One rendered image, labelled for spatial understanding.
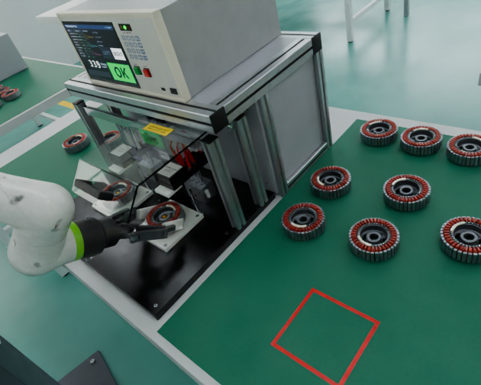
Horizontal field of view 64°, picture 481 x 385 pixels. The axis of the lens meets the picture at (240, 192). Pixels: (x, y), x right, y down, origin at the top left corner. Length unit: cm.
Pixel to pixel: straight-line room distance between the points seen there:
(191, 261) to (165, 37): 54
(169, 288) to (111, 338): 107
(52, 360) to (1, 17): 449
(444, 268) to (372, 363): 27
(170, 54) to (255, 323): 61
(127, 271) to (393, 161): 81
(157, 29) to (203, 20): 13
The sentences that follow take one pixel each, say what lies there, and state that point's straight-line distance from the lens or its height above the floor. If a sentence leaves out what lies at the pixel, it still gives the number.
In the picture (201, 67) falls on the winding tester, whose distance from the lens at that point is 96.
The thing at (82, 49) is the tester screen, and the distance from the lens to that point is 123.
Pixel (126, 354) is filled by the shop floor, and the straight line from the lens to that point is 194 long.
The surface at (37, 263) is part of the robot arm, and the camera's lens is 92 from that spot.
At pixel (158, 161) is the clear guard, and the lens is 85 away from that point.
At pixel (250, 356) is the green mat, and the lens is 85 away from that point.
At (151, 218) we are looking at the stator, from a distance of 112.
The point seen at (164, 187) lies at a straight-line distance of 110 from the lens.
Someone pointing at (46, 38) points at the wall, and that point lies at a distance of 600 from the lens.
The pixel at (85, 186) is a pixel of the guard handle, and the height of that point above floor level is 106.
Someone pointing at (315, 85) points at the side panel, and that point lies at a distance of 117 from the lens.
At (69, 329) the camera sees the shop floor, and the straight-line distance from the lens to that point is 220.
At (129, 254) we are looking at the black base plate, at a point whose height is 77.
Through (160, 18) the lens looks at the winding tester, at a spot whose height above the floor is 130.
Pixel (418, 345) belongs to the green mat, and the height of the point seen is 75.
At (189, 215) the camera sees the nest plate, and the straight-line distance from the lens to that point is 113.
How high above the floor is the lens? 149
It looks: 39 degrees down
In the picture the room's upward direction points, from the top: 18 degrees counter-clockwise
